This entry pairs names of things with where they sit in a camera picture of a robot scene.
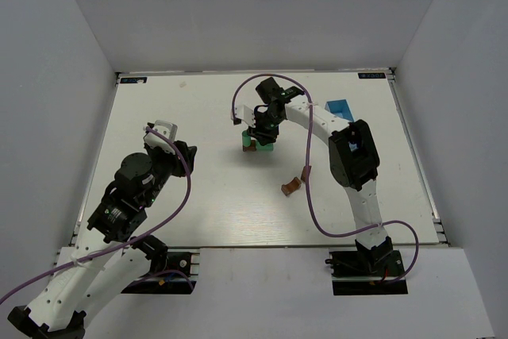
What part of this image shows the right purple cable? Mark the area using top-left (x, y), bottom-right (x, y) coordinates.
top-left (230, 73), bottom-right (420, 285)

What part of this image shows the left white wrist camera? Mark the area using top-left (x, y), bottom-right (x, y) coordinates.
top-left (144, 120), bottom-right (178, 152)

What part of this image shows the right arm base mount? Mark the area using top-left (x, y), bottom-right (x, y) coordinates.
top-left (325, 250), bottom-right (408, 296)

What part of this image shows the brown arch block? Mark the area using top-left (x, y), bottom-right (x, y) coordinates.
top-left (281, 177), bottom-right (302, 197)

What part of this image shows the blue plastic box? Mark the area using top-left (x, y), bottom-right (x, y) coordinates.
top-left (325, 99), bottom-right (355, 122)

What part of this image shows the brown cube block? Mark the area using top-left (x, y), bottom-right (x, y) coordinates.
top-left (242, 144), bottom-right (256, 152)

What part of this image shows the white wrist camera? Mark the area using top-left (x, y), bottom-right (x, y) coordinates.
top-left (144, 120), bottom-right (178, 152)
top-left (232, 104), bottom-right (256, 128)

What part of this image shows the blue corner label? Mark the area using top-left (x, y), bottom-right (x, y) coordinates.
top-left (358, 72), bottom-right (386, 79)
top-left (120, 77), bottom-right (148, 84)

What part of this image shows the right blue corner label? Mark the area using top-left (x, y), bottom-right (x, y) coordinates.
top-left (358, 72), bottom-right (386, 79)

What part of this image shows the purple cable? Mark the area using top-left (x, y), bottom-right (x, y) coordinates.
top-left (0, 125), bottom-right (193, 308)
top-left (230, 73), bottom-right (420, 285)

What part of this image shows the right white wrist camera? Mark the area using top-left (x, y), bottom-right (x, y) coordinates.
top-left (232, 104), bottom-right (256, 128)

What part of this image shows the left blue corner label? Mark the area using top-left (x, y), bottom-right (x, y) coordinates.
top-left (120, 77), bottom-right (148, 84)

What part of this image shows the green small block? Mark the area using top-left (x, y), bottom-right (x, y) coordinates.
top-left (241, 130), bottom-right (256, 147)

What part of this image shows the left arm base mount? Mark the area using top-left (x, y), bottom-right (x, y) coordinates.
top-left (121, 249), bottom-right (200, 295)

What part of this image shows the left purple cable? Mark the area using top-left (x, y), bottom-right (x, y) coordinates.
top-left (0, 125), bottom-right (193, 308)

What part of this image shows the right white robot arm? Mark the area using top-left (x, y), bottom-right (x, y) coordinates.
top-left (247, 77), bottom-right (393, 273)

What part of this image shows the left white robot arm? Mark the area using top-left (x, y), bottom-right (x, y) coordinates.
top-left (8, 135), bottom-right (198, 338)

